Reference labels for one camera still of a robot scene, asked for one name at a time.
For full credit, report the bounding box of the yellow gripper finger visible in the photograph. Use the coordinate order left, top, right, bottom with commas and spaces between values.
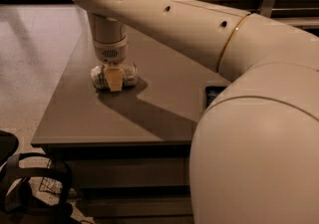
104, 63, 123, 92

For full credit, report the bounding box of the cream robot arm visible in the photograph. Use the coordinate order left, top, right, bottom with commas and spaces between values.
73, 0, 319, 224

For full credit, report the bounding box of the grey drawer cabinet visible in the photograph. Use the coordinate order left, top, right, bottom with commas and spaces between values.
32, 29, 227, 224

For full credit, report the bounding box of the blue snack bar wrapper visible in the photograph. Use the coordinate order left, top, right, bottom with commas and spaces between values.
205, 86, 225, 108

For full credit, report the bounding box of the upper grey drawer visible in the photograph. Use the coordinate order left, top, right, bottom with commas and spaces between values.
68, 158, 189, 188

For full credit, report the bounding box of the grey drawer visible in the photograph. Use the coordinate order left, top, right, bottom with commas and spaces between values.
77, 196, 192, 218
68, 158, 189, 188

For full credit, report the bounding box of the lower grey drawer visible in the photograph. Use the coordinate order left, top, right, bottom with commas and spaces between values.
77, 196, 192, 218

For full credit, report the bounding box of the black office chair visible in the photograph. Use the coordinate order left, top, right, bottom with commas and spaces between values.
0, 130, 73, 224

